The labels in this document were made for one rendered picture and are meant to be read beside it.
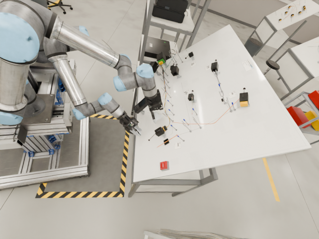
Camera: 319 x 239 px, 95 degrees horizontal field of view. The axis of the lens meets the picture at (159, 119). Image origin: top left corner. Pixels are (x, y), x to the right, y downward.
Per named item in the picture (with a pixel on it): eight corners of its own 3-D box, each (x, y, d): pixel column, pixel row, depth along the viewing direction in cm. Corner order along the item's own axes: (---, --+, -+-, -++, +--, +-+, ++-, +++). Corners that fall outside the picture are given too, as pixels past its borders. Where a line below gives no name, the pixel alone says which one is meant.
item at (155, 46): (142, 56, 165) (143, 50, 159) (142, 40, 185) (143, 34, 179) (170, 62, 172) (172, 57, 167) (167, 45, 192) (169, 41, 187)
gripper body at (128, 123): (133, 132, 92) (119, 118, 87) (126, 131, 99) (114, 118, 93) (140, 122, 95) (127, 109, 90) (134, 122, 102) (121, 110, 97)
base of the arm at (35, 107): (11, 118, 83) (0, 107, 75) (18, 97, 90) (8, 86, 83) (43, 116, 88) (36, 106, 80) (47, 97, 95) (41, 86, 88)
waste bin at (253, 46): (248, 67, 452) (264, 48, 403) (234, 61, 451) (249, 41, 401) (246, 59, 480) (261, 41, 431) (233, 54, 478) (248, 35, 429)
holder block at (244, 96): (249, 93, 91) (248, 84, 85) (249, 108, 87) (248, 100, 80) (241, 94, 94) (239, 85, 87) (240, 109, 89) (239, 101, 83)
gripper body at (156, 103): (164, 110, 86) (161, 95, 77) (149, 114, 86) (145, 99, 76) (160, 102, 91) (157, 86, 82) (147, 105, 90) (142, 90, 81)
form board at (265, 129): (140, 77, 175) (139, 76, 174) (229, 25, 132) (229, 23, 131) (134, 182, 109) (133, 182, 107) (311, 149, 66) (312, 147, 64)
